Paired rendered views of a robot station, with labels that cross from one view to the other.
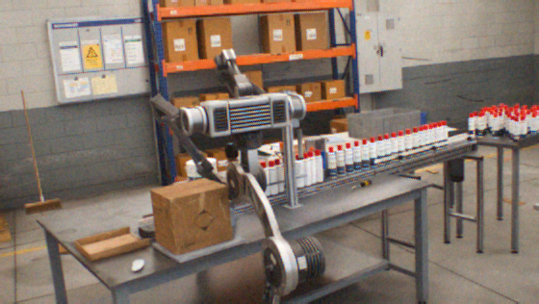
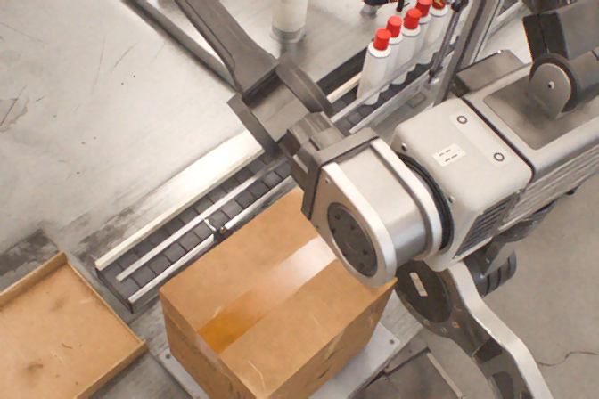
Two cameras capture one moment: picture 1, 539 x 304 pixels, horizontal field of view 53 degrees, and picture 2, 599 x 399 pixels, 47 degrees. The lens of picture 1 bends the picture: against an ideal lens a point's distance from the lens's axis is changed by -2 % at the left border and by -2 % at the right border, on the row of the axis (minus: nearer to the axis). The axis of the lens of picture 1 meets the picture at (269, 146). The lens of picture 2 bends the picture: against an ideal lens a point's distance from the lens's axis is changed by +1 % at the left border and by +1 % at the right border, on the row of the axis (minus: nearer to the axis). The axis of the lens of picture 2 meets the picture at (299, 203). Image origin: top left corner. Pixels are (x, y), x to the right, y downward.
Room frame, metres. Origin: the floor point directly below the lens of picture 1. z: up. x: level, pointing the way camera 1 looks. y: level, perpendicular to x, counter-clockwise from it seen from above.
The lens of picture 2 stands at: (2.12, 0.55, 2.10)
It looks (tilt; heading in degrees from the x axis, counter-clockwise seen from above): 57 degrees down; 342
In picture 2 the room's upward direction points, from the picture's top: 9 degrees clockwise
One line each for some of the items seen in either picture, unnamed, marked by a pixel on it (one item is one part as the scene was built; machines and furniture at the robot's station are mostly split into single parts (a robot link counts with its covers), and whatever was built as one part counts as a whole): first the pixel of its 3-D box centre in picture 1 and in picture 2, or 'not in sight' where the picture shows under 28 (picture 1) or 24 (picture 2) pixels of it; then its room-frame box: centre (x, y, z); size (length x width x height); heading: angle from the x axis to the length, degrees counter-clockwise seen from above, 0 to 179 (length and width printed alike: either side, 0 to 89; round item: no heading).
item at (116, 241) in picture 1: (111, 242); (36, 349); (2.64, 0.83, 0.85); 0.30 x 0.26 x 0.04; 125
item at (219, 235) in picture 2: not in sight; (215, 240); (2.79, 0.48, 0.91); 0.07 x 0.03 x 0.16; 35
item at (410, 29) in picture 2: (272, 177); (404, 46); (3.22, 0.00, 0.98); 0.05 x 0.05 x 0.20
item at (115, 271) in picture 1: (237, 202); (295, 77); (3.30, 0.22, 0.82); 2.10 x 1.31 x 0.02; 125
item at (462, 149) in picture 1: (425, 205); not in sight; (4.02, -1.15, 0.47); 1.17 x 0.38 x 0.94; 125
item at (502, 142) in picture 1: (507, 182); not in sight; (4.47, -1.99, 0.46); 0.73 x 0.62 x 0.93; 125
